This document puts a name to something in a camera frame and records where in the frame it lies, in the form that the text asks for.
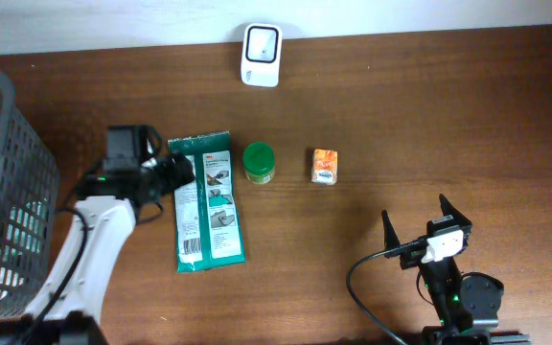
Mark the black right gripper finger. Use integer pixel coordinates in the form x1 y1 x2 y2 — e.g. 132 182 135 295
381 210 401 250
439 194 466 225

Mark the green wipes package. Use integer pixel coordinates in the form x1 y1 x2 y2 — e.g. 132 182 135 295
169 131 246 273

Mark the orange tissue pack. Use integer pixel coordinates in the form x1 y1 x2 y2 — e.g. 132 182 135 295
311 149 338 185

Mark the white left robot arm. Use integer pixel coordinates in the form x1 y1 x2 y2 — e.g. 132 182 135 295
0 125 196 345

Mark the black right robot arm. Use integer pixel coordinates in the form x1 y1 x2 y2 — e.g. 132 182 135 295
381 195 531 345

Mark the green lidded jar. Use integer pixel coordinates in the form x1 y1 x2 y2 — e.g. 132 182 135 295
242 142 275 184

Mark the grey mesh basket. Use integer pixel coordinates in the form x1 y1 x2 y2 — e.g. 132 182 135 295
0 72 59 319

